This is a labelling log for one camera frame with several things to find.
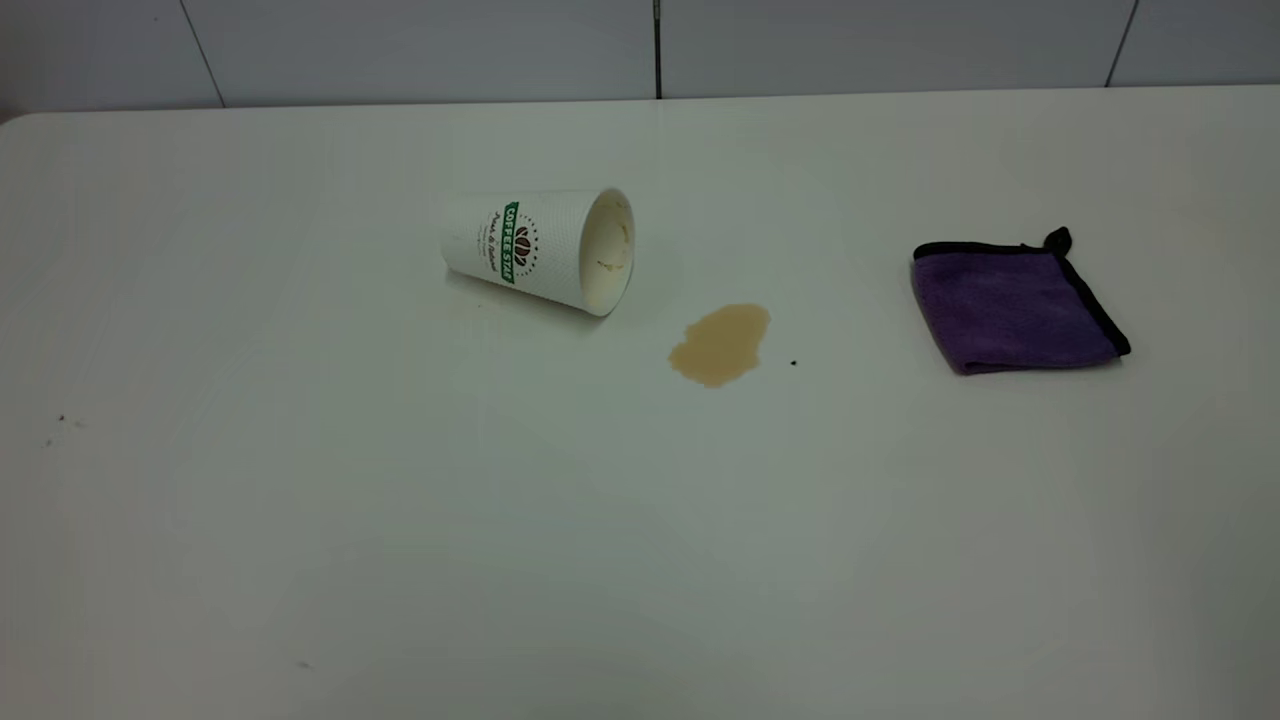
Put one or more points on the purple cloth with black trim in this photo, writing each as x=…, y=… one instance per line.
x=1010, y=310

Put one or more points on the white paper coffee cup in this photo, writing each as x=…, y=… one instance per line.
x=540, y=250

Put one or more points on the brown coffee spill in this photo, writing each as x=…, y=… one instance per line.
x=720, y=345

